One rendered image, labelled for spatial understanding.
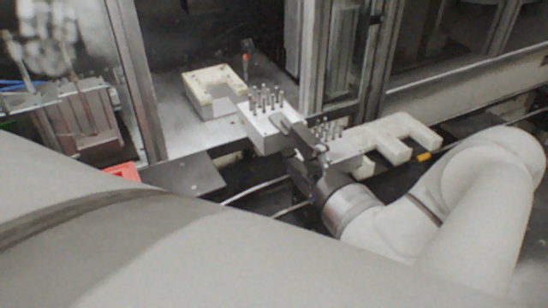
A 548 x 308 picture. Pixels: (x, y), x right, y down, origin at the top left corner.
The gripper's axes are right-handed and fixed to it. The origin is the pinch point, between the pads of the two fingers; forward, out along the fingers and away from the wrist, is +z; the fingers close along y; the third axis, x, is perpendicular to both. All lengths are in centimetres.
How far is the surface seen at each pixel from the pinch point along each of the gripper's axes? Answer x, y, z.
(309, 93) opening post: -18.0, -6.2, 18.6
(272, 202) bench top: -5.2, -36.2, 14.5
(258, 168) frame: -10, -42, 35
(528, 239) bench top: -58, -36, -27
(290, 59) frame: -24.0, -7.4, 38.9
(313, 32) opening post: -18.2, 9.8, 18.6
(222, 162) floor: -23, -105, 112
